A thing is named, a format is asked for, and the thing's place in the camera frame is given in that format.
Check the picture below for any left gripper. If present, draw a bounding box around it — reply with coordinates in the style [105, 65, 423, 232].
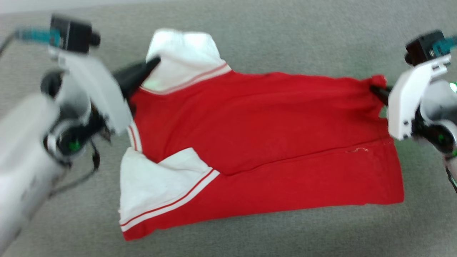
[41, 46, 162, 168]

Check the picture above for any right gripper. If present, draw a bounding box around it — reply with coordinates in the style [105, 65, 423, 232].
[370, 54, 457, 155]

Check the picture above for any red and white shirt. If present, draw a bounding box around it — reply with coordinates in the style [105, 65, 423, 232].
[119, 28, 405, 242]

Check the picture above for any teal right camera connector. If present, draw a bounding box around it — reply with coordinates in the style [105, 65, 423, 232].
[430, 36, 457, 57]

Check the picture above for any teal camera connector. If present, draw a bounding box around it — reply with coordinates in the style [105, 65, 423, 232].
[430, 36, 457, 57]
[14, 28, 61, 46]

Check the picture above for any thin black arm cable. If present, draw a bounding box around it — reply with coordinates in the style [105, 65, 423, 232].
[48, 140, 101, 198]

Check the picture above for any teal left camera connector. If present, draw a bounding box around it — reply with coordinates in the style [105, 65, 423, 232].
[14, 28, 61, 46]

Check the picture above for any thin black camera cable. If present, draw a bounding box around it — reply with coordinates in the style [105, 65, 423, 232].
[0, 31, 18, 57]

